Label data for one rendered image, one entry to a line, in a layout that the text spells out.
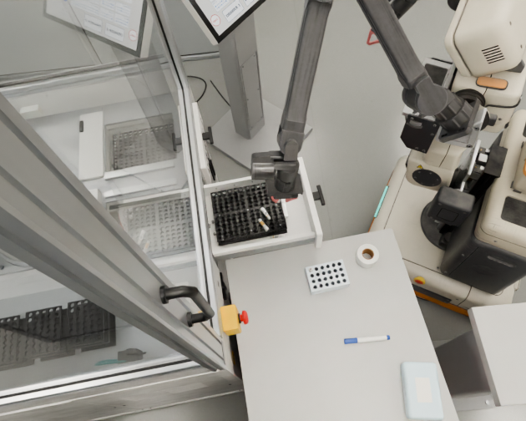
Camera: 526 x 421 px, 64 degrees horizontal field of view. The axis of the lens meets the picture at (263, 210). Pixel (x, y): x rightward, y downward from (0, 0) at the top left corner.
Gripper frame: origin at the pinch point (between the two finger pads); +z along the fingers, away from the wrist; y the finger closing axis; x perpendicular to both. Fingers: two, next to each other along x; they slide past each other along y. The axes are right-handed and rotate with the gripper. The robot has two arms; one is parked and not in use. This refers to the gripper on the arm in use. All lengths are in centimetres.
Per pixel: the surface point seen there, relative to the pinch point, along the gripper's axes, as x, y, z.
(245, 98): -93, -1, 58
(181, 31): -169, 32, 79
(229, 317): 32.0, 18.5, 8.6
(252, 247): 10.9, 9.4, 9.6
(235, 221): 1.9, 13.8, 9.1
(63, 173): 39, 33, -81
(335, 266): 17.2, -17.2, 16.3
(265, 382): 49, 9, 23
